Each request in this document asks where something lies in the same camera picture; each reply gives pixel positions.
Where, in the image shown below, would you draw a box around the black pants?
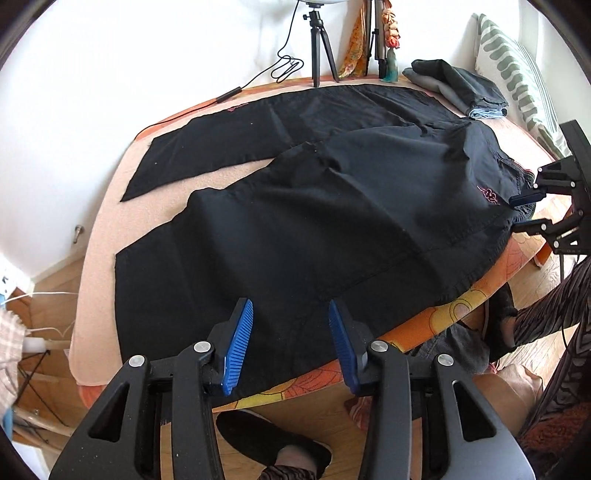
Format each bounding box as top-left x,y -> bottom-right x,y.
114,84 -> 534,398

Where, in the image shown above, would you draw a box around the black slipper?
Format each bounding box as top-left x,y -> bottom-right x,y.
215,410 -> 332,479

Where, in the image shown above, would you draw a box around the orange braided hanging ornament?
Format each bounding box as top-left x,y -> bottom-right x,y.
381,0 -> 401,50

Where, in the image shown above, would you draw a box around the orange floral bed sheet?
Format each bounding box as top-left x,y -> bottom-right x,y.
68,79 -> 551,411

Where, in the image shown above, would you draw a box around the white power strip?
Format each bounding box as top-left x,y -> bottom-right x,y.
22,336 -> 49,354

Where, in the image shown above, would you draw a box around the silver folded tripod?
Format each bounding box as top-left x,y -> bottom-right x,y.
365,0 -> 387,79

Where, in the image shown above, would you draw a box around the teal glass bottle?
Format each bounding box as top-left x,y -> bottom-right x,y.
381,48 -> 399,83

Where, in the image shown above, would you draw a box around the metal door stopper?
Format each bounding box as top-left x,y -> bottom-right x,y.
72,225 -> 85,245

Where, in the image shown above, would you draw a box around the black ring light tripod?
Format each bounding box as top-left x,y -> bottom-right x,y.
304,2 -> 339,88

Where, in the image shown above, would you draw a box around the black ring light cable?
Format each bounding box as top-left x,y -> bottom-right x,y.
133,0 -> 306,142

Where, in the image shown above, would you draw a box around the white ring light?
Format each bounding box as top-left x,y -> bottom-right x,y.
301,0 -> 348,9

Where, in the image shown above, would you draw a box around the patterned trouser leg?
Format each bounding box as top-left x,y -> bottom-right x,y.
500,257 -> 591,462

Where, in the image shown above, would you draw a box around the green patterned white pillow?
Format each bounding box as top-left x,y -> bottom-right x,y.
475,14 -> 571,160

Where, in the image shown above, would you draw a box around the orange patterned scarf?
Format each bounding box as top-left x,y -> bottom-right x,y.
339,2 -> 368,79

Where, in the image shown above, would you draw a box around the folded dark clothes stack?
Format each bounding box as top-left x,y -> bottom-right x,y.
403,59 -> 509,119

